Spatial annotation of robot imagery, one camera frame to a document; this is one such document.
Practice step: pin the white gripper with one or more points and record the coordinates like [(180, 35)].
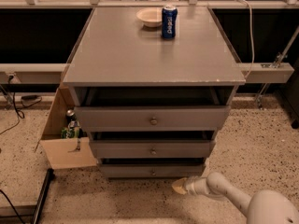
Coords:
[(192, 186)]

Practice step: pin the grey bottom drawer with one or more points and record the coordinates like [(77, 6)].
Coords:
[(152, 168)]

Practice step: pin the grey drawer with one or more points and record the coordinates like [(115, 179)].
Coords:
[(151, 119), (133, 145), (152, 168)]

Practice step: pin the grey top drawer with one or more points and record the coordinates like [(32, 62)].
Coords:
[(151, 119)]

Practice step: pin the grey middle drawer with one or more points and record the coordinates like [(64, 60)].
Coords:
[(133, 145)]

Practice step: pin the grey drawer cabinet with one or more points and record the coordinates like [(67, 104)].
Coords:
[(121, 63)]

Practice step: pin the cardboard box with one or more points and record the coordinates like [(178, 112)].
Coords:
[(64, 153)]

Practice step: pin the green packet in box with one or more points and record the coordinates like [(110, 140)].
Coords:
[(67, 133)]

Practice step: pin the can in box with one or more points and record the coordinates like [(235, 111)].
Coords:
[(70, 115)]

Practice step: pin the blue Pepsi can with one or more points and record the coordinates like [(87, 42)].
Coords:
[(169, 17)]

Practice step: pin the white bowl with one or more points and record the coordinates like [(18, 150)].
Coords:
[(151, 16)]

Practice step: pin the black floor rail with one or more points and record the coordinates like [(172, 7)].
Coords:
[(42, 196)]

